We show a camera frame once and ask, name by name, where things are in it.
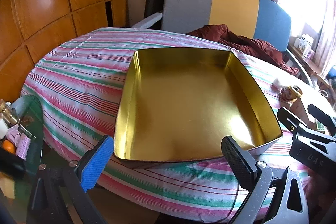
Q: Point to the orange fruit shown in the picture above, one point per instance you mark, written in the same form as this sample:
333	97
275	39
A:
9	148

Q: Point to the small pink carton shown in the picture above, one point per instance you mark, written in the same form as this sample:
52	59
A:
311	54

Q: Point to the wooden side desk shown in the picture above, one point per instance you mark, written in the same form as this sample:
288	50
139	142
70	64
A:
312	66

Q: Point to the gold jar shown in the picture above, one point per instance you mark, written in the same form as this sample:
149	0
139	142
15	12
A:
4	107

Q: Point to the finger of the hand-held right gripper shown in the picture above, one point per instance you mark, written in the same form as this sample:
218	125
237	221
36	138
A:
324	120
290	119

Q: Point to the black case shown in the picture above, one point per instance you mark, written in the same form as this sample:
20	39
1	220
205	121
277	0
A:
10	165

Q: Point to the glass side table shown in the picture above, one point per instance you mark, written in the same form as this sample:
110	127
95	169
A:
34	119

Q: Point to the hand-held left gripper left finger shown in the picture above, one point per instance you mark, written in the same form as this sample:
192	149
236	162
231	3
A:
98	161

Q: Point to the striped bed sheet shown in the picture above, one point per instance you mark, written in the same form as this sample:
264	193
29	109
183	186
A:
78	82

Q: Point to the dark red cloth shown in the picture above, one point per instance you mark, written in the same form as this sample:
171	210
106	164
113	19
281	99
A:
252	45

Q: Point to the grey yellow blue chair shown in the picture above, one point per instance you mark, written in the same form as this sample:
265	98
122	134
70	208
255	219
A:
236	8

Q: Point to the yellow striped sock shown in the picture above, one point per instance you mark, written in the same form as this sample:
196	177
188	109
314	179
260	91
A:
292	91

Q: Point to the wooden wardrobe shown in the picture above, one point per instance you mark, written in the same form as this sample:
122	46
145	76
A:
47	3

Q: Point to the white tissue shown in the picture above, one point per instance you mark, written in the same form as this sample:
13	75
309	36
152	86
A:
277	83

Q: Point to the small white carton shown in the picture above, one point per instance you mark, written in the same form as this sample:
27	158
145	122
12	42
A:
297	43

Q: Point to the blue round object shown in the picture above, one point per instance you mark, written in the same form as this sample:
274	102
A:
332	72

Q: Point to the pink folded cloth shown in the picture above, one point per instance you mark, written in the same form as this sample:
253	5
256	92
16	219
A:
21	145

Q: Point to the large white carton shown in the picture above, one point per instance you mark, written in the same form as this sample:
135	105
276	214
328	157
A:
307	44

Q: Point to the gold tin box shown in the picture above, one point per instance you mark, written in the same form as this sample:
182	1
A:
189	108

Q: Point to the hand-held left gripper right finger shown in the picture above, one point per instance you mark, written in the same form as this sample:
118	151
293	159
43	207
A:
237	158

